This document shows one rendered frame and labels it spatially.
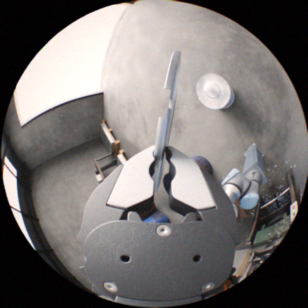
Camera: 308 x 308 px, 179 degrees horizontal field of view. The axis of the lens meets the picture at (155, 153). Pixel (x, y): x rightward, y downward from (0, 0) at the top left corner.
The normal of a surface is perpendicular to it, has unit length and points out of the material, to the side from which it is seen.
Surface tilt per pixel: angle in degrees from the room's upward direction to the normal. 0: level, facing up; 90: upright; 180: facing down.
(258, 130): 0
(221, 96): 0
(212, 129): 0
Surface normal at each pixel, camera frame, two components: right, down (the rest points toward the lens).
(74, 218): 0.29, -0.60
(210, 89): -0.73, 0.36
